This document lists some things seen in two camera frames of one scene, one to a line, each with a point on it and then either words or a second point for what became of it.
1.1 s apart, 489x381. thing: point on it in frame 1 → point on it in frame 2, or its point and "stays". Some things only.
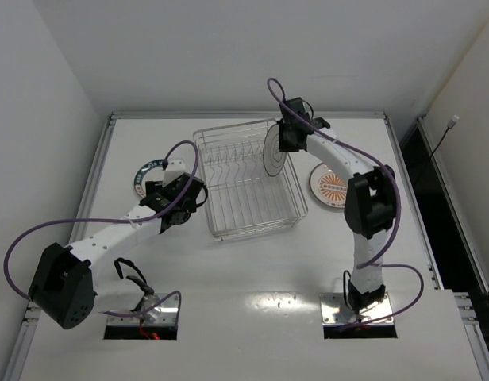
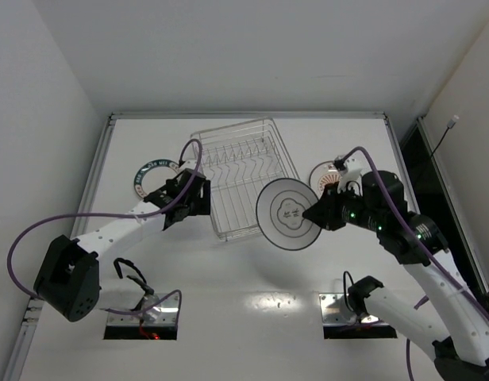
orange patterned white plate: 329,186 stays
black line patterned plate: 274,159 → 279,211
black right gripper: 286,137 → 329,210
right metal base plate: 336,313 stays
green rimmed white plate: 150,171 stays
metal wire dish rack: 244,198 stays
